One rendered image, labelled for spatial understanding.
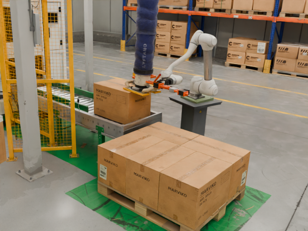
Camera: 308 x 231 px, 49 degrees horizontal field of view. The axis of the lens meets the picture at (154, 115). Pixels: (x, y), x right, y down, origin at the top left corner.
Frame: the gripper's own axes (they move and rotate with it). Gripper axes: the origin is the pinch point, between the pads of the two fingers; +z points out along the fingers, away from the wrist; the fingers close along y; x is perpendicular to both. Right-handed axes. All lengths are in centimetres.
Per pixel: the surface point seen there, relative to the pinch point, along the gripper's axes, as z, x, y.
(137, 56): 12.7, 23.0, -28.5
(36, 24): 95, 86, -57
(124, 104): 20.0, 32.6, 27.4
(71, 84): 45, 96, 13
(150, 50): 5.6, 11.7, -35.5
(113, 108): 20, 51, 38
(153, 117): -18, 19, 48
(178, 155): 42, -60, 53
